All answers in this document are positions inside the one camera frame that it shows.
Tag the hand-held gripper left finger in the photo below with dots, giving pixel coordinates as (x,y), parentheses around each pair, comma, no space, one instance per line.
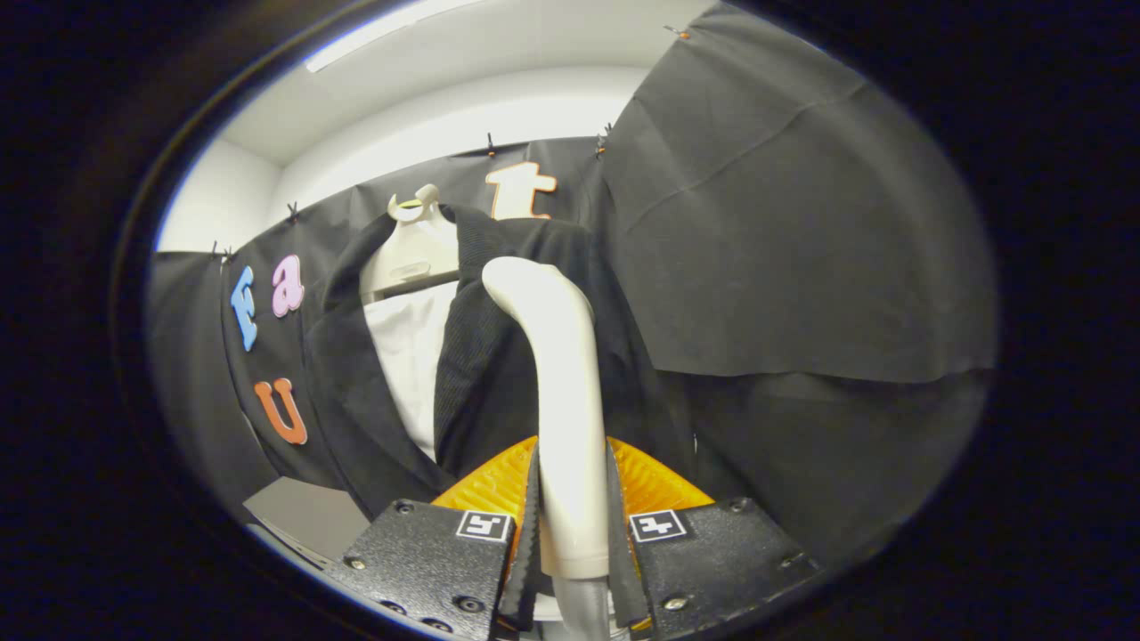
(525,588)

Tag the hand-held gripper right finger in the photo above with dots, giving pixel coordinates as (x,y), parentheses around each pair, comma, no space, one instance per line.
(625,588)

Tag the black blazer jacket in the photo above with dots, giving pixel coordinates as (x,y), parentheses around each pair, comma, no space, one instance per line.
(499,374)

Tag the white garment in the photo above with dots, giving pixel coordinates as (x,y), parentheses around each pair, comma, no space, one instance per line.
(410,356)

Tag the grey drawer cabinet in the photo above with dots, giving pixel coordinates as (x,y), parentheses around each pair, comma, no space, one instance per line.
(307,516)

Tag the cream mannequin torso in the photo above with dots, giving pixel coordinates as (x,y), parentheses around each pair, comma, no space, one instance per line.
(414,254)

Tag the black backdrop cloth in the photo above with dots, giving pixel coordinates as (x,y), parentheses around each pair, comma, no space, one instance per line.
(802,223)

